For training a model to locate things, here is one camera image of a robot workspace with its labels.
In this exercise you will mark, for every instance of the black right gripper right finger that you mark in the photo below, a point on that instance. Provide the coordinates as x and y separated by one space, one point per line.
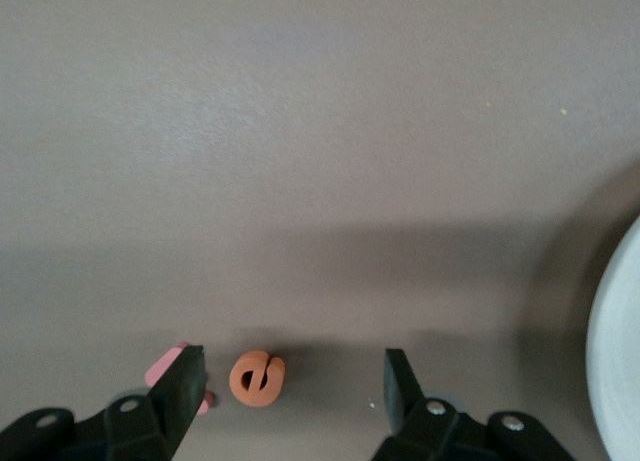
410 421

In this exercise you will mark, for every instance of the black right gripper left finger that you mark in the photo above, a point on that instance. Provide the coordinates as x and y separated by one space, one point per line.
170 406

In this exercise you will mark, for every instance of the pink letter w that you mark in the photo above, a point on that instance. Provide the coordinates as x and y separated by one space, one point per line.
160 366

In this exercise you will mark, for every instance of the orange letter e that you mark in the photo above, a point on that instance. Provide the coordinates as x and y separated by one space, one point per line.
260 391

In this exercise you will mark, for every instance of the beige plate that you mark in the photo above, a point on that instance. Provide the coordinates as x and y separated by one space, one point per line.
620 361

